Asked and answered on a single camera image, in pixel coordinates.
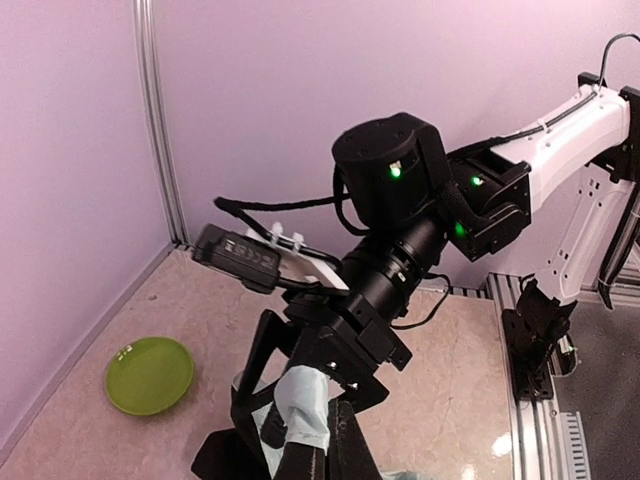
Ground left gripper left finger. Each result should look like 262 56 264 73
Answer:
191 428 271 480

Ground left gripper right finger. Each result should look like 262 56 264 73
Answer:
279 400 380 480

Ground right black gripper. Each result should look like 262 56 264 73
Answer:
231 219 447 445

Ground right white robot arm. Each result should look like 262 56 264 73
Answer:
224 74 639 441

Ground green plate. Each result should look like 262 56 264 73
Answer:
104 336 195 417

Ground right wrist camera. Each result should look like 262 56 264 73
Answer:
192 224 281 294

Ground right camera cable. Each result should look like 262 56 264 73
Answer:
213 164 371 236

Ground aluminium front rail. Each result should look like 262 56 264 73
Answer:
449 272 640 480

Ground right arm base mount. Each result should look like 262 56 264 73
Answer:
501 279 577 401

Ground right aluminium frame post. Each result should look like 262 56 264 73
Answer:
132 0 190 247

